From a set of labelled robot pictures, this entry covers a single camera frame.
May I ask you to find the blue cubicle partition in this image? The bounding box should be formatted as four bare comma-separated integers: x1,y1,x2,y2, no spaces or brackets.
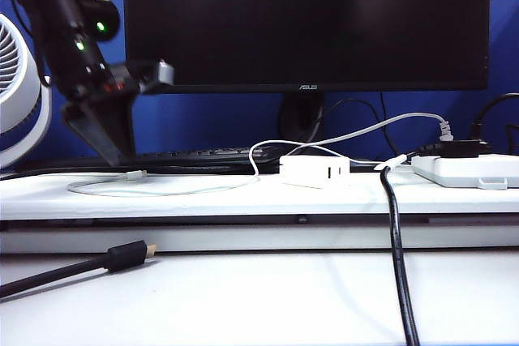
0,0,519,160

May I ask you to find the black computer keyboard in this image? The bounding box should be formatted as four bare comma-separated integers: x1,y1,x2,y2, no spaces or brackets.
135,145,285,169

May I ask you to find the black HDMI cable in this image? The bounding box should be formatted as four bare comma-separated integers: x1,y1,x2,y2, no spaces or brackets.
0,240,157,301

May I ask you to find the thick black cable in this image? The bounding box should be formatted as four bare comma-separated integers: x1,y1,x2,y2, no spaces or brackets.
380,165,421,346

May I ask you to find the black ASUS computer monitor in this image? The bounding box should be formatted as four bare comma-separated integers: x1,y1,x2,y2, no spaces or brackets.
122,0,491,94

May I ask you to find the grey ethernet cable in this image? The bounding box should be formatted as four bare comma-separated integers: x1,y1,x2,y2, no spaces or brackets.
298,112,454,152

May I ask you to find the white Type-C charging cable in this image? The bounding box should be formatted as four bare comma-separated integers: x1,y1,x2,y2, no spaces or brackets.
66,139,409,198

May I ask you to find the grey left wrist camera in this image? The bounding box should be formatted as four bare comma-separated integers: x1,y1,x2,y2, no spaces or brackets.
135,59,176,94

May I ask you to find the thin black monitor cable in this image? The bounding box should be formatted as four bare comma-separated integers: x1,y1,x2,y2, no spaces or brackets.
324,92,402,156

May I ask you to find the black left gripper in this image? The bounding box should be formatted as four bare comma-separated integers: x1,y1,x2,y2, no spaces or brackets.
54,62,141,167

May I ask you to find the thin black wire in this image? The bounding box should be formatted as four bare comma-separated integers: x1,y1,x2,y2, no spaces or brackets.
504,122,519,155

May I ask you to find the black power plug with cord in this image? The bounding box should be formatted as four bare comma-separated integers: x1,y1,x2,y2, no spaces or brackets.
417,92,519,160

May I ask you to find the black monitor stand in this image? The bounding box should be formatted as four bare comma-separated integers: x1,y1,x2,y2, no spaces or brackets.
277,92,380,173

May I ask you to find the white charging base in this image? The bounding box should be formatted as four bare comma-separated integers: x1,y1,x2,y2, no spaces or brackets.
279,154,352,190

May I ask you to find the white power strip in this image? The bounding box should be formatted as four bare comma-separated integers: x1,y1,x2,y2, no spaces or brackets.
412,153,519,191

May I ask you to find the white desk fan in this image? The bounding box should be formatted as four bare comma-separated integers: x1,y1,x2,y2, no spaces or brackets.
0,13,53,171

